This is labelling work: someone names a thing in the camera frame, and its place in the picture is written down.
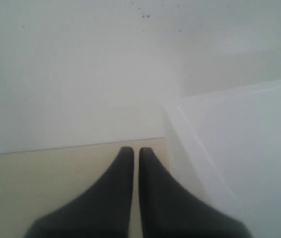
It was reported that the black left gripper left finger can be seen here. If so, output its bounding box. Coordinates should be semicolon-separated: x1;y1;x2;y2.
25;147;134;238

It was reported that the white translucent drawer cabinet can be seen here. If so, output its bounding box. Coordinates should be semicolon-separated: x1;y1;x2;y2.
163;79;281;238

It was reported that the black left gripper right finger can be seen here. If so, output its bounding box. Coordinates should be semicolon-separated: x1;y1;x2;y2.
139;147;252;238

